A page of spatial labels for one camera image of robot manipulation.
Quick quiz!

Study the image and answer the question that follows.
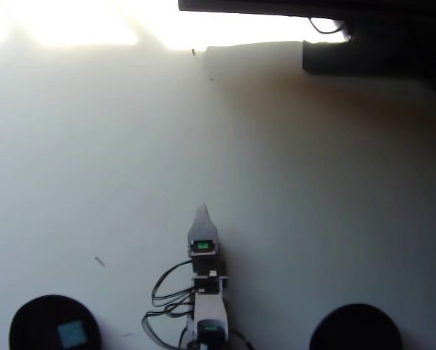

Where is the black round bowl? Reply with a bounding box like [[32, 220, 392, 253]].
[[9, 294, 102, 350], [308, 303, 403, 350]]

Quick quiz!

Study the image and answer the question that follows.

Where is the blue cube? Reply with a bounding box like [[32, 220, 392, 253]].
[[56, 320, 88, 349]]

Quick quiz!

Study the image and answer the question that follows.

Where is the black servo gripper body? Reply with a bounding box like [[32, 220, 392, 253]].
[[187, 238, 228, 277]]

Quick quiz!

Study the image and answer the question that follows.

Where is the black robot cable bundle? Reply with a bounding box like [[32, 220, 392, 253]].
[[141, 259, 197, 350]]

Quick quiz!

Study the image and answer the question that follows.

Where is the thin black looped cable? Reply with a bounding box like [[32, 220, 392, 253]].
[[308, 16, 346, 35]]

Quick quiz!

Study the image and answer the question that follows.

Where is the black monitor edge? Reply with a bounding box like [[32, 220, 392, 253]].
[[177, 0, 436, 41]]

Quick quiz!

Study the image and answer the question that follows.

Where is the white pointed gripper finger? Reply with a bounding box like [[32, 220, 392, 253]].
[[187, 204, 219, 244]]

